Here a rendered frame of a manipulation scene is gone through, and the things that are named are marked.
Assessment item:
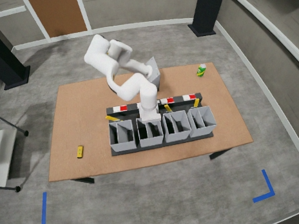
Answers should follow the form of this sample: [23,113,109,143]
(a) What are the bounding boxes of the green and yellow drink can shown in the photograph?
[197,64,206,77]

